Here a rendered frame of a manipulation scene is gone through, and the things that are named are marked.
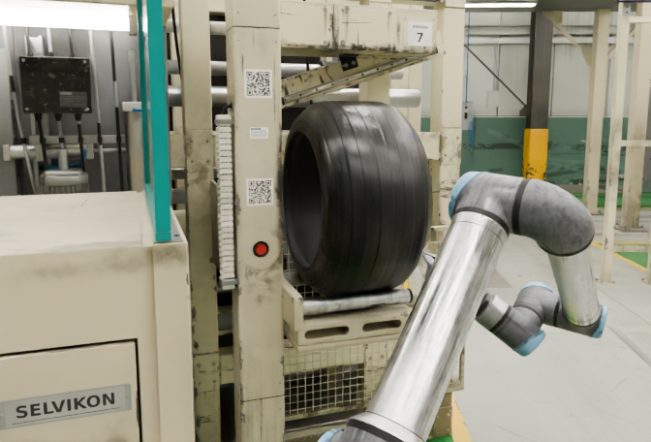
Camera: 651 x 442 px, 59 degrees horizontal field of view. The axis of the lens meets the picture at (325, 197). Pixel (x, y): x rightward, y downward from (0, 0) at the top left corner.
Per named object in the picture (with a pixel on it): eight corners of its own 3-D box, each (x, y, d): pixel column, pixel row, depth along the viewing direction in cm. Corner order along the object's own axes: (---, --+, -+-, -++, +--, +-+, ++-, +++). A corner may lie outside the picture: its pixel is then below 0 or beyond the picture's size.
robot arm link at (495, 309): (502, 318, 148) (512, 297, 156) (486, 306, 149) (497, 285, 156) (482, 335, 154) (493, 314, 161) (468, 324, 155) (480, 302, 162)
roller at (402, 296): (294, 307, 161) (297, 319, 157) (294, 296, 158) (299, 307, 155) (405, 296, 172) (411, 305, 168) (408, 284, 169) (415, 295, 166)
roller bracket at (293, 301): (294, 333, 152) (294, 298, 151) (261, 290, 189) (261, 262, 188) (305, 331, 153) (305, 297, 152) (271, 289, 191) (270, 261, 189)
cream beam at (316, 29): (264, 47, 176) (263, -3, 174) (248, 55, 200) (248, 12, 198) (438, 53, 196) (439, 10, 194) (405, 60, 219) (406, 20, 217)
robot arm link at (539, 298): (563, 309, 164) (550, 339, 156) (522, 299, 170) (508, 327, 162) (564, 285, 159) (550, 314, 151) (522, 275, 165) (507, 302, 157)
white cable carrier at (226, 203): (222, 290, 157) (217, 114, 150) (219, 284, 162) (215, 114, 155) (238, 288, 158) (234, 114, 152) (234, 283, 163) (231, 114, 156)
